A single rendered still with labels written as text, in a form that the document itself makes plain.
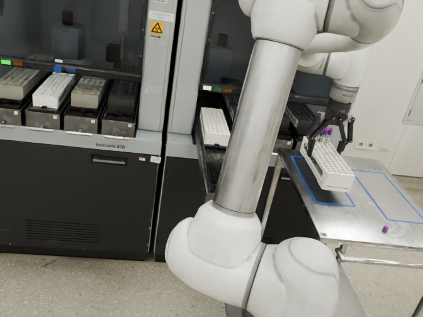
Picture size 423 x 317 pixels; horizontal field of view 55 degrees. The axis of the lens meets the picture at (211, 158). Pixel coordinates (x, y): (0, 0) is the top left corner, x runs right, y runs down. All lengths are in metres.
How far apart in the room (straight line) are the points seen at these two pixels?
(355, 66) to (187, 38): 0.70
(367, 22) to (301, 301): 0.55
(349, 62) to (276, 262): 0.75
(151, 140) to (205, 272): 0.97
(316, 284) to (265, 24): 0.53
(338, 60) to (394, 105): 2.07
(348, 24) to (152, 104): 1.12
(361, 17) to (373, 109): 2.56
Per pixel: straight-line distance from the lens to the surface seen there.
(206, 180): 1.38
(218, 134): 1.60
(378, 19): 0.84
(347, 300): 1.91
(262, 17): 0.86
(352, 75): 1.40
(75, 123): 1.79
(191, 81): 1.78
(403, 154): 3.68
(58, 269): 2.20
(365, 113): 3.36
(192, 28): 1.73
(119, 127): 1.76
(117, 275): 2.15
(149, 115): 1.83
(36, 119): 1.82
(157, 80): 1.77
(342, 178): 1.40
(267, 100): 0.85
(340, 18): 0.85
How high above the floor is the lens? 1.49
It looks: 26 degrees down
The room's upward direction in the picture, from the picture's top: 10 degrees clockwise
